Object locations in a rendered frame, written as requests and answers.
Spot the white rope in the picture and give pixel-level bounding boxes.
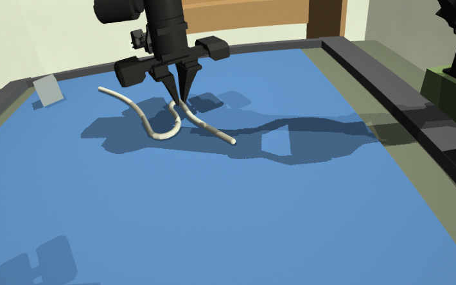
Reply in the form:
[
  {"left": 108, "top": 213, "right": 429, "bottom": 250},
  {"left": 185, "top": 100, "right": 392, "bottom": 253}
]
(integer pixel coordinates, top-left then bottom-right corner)
[{"left": 98, "top": 87, "right": 236, "bottom": 144}]

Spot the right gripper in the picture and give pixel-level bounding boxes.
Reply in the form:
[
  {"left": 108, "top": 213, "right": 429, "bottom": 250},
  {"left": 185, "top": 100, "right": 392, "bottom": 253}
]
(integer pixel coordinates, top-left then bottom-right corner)
[{"left": 114, "top": 14, "right": 230, "bottom": 106}]

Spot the blue mat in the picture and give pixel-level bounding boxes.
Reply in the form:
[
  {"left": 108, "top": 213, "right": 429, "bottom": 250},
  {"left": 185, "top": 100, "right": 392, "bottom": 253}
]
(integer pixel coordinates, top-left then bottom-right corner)
[{"left": 0, "top": 49, "right": 456, "bottom": 285}]

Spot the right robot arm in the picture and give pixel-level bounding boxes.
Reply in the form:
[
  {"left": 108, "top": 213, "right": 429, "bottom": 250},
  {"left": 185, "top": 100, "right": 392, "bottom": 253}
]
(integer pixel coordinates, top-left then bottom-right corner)
[{"left": 93, "top": 0, "right": 456, "bottom": 78}]

